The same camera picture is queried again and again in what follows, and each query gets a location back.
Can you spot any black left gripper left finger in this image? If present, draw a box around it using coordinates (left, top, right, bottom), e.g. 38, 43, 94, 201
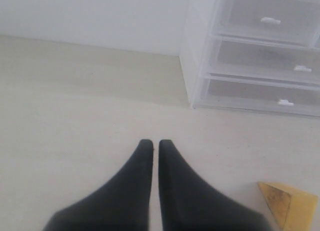
44, 139, 153, 231

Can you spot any clear bottom drawer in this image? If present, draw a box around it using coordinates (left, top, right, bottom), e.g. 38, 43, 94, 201
194, 75, 320, 117

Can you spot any white plastic drawer cabinet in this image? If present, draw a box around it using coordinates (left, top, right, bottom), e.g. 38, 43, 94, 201
179, 0, 320, 117

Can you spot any clear drawer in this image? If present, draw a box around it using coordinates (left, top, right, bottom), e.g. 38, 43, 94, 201
213, 0, 320, 46
194, 75, 320, 117
204, 38, 320, 85

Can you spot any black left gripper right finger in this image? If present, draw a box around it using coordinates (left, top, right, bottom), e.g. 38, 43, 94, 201
158, 139, 272, 231

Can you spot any clear top left drawer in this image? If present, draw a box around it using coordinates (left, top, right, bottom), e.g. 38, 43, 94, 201
213, 0, 320, 46

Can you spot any yellow cheese wedge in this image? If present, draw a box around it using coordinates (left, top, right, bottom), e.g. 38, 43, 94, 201
257, 182, 318, 231

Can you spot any clear middle drawer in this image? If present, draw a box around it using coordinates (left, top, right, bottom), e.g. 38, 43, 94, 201
204, 38, 320, 85

